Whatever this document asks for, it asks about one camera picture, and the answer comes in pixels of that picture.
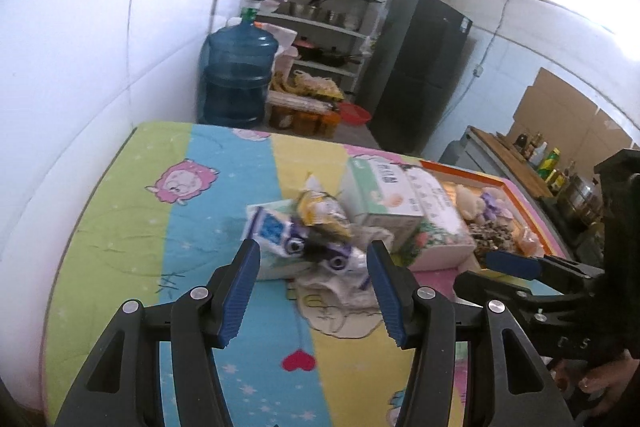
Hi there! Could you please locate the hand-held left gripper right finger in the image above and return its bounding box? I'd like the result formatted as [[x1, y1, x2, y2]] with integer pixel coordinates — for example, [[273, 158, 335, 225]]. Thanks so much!
[[366, 241, 576, 427]]

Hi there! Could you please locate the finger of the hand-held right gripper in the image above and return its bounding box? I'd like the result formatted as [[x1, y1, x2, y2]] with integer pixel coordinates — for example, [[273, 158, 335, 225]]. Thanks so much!
[[452, 271, 566, 338], [482, 249, 606, 283]]

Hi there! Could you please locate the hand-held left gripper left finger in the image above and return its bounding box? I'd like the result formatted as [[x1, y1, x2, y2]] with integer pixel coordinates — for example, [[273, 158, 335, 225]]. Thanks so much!
[[54, 238, 262, 427]]

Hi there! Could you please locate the pink puff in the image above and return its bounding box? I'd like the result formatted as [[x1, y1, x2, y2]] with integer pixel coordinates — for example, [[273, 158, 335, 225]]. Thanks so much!
[[517, 227, 543, 255]]

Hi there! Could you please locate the leopard print scrunchie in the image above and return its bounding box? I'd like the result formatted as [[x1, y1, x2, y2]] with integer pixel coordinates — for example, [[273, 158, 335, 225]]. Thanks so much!
[[470, 219, 518, 253]]

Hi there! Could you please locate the purple white packet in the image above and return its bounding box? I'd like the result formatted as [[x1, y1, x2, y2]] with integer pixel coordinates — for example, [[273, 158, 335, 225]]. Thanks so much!
[[287, 227, 373, 293]]

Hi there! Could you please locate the purple scrunchie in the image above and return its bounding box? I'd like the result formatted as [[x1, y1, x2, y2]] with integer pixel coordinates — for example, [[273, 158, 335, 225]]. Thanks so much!
[[480, 189, 511, 218]]

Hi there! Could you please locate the blue white wipes packet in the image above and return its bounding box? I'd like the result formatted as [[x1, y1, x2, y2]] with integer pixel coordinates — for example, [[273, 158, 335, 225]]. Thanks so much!
[[245, 202, 301, 280]]

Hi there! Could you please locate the cream plush scrunchie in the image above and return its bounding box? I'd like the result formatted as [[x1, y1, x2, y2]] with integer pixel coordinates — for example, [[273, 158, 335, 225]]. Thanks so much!
[[455, 184, 486, 220]]

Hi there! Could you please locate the cardboard box tray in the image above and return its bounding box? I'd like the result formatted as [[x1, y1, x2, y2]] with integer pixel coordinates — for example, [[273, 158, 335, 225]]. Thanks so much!
[[417, 159, 573, 268]]

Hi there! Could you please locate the yellow snack packet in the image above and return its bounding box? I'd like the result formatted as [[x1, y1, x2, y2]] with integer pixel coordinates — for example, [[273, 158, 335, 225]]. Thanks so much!
[[295, 174, 353, 238]]

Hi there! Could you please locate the person's right hand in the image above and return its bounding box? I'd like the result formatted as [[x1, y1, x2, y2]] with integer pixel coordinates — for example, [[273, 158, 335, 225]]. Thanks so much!
[[579, 353, 640, 419]]

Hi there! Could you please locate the clear plastic bag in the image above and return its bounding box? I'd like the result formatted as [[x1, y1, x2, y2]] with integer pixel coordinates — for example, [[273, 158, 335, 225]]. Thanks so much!
[[291, 274, 385, 339]]

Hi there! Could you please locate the steel steamer pot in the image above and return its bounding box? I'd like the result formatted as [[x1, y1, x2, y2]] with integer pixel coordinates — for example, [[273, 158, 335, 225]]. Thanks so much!
[[557, 174, 603, 225]]

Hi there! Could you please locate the floral tissue box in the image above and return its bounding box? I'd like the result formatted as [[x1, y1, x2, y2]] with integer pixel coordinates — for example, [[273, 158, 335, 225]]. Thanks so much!
[[400, 167, 478, 272]]

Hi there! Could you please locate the green yellow bottle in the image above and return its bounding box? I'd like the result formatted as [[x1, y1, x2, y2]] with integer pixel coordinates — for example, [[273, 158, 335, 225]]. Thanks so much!
[[542, 148, 562, 180]]

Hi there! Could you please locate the wooden cutting board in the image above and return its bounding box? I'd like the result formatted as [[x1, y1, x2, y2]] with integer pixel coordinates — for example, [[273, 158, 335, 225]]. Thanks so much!
[[472, 127, 556, 198]]

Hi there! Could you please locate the green tissue box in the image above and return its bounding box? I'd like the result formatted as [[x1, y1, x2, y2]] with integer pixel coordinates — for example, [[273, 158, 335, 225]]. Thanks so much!
[[342, 155, 423, 240]]

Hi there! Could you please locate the printed cartoon blanket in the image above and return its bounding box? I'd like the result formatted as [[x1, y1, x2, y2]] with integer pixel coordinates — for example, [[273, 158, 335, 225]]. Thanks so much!
[[42, 122, 576, 427]]

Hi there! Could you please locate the kitchen counter cabinet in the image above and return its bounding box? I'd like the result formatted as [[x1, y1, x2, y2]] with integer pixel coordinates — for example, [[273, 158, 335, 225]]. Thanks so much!
[[437, 127, 640, 268]]

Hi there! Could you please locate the orange preserve jar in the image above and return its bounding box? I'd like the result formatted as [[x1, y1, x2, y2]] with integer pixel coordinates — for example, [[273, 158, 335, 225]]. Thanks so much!
[[292, 112, 321, 136], [319, 112, 342, 138], [269, 106, 293, 130]]

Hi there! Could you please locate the red plastic basin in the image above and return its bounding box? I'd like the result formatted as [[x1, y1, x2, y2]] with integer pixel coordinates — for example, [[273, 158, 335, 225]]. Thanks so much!
[[337, 102, 372, 125]]

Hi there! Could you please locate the clear food container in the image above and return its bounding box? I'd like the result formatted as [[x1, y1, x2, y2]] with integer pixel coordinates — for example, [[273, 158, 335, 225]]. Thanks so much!
[[270, 94, 336, 112]]

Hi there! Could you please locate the black refrigerator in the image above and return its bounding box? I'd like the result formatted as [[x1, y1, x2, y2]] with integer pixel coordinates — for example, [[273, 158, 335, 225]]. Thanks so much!
[[357, 0, 473, 155]]

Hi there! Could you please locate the blue water jug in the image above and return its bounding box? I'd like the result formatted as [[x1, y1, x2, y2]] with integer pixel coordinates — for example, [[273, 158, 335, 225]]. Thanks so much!
[[197, 19, 280, 128]]

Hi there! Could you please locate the cardboard wall sheet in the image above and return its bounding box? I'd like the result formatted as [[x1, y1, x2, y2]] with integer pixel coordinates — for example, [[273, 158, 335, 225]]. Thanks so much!
[[585, 109, 640, 152], [510, 68, 599, 142]]

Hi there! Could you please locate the wall wire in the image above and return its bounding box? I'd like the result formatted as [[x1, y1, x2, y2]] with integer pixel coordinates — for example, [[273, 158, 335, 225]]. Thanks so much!
[[435, 0, 532, 142]]

